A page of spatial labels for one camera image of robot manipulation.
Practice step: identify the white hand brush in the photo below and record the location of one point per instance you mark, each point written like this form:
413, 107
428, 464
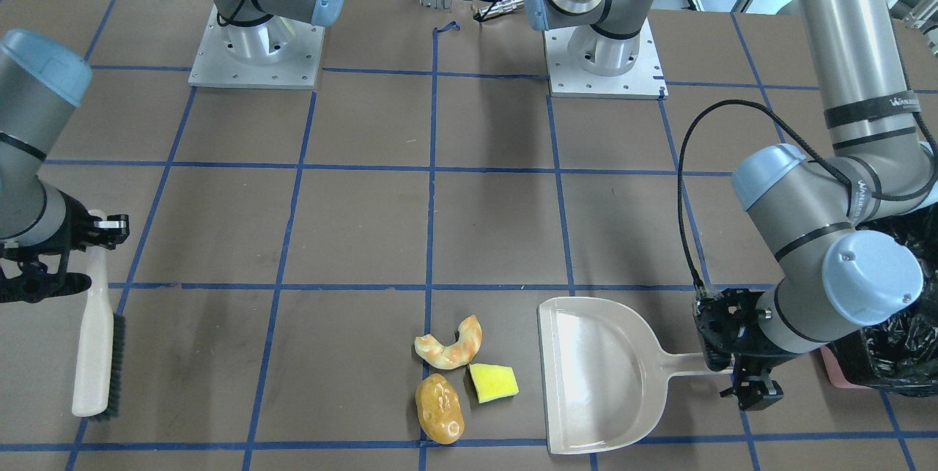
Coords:
97, 379

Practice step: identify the beige plastic dustpan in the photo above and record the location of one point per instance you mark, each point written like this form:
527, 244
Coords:
606, 376

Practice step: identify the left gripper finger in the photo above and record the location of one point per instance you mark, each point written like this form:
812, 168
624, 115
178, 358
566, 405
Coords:
754, 393

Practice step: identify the brown potato-like bread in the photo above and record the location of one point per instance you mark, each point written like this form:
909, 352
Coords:
439, 412

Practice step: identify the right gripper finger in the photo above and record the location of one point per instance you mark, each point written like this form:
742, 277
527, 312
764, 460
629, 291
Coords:
106, 231

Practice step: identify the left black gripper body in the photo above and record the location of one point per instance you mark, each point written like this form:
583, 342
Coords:
749, 367

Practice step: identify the yellow sponge piece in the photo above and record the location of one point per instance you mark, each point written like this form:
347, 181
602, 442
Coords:
493, 382

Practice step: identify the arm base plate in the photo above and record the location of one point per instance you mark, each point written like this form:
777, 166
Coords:
583, 64
279, 54

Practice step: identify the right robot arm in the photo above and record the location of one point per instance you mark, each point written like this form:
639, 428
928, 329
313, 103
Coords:
42, 84

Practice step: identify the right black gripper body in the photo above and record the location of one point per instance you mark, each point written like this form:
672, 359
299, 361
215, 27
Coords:
64, 231

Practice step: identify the croissant-shaped bread piece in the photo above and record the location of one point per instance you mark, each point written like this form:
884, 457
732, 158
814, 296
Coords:
455, 355

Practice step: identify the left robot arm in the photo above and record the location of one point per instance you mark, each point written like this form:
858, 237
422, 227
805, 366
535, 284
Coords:
809, 209

